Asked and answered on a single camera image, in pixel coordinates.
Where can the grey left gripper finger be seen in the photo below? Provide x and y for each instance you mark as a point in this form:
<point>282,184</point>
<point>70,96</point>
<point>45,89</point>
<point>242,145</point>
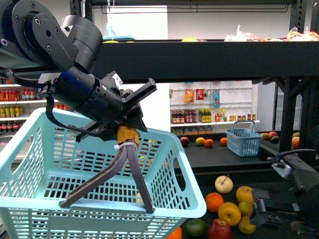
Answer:
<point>138,178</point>

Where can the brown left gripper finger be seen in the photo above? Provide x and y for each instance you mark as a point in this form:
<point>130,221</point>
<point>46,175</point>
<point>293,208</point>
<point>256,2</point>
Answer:
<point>98,179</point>

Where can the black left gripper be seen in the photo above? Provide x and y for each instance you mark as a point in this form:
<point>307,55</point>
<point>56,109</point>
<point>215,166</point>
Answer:
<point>100,100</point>

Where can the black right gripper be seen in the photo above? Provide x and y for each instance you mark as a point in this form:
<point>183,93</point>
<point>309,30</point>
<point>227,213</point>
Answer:
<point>300,205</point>

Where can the light blue plastic basket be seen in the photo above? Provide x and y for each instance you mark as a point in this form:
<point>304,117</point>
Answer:
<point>53,187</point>

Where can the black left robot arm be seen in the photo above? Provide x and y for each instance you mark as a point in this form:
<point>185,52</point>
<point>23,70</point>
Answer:
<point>58,59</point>

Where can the black fruit shelf tray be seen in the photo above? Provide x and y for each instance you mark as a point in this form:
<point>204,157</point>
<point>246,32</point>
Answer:
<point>209,163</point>

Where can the black upper shelf board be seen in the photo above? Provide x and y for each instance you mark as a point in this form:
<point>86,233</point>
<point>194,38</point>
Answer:
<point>171,62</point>

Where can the kiwi upper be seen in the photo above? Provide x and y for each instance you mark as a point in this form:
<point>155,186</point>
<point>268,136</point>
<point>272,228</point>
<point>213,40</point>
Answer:
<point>245,208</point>

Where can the kiwi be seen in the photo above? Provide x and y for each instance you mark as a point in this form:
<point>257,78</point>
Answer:
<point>245,208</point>
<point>245,226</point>

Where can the large orange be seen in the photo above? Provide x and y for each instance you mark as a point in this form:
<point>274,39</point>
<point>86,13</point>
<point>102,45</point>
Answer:
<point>176,234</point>

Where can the yellow orange apple back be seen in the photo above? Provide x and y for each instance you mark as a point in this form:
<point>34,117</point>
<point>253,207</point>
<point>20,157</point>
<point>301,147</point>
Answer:
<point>244,194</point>

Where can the yellow orange apple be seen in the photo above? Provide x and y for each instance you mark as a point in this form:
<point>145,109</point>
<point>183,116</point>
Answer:
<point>244,194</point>
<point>230,213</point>

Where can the kiwi lower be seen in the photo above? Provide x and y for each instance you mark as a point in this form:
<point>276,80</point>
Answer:
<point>245,226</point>

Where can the green lime lower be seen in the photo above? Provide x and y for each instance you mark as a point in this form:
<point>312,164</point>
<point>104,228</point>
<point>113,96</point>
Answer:
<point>195,228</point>

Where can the yellow orange apple front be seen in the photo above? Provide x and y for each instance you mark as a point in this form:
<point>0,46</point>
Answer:
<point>230,213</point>

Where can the white round pear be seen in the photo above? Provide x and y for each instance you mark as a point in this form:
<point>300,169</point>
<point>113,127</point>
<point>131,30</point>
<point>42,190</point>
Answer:
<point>223,184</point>

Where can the small orange tangerine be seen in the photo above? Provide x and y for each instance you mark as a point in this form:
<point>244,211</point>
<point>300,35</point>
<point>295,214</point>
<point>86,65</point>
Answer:
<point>213,201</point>

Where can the dark red apple centre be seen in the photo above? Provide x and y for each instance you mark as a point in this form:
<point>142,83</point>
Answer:
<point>219,229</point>

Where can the small blue shopping basket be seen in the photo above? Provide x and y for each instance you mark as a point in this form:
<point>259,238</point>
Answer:
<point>242,141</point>

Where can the white wall goods shelf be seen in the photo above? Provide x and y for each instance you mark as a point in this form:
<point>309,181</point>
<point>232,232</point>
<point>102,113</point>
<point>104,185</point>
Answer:
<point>211,107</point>

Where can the black shelf post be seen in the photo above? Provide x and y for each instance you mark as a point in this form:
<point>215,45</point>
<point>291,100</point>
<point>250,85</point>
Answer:
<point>292,89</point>

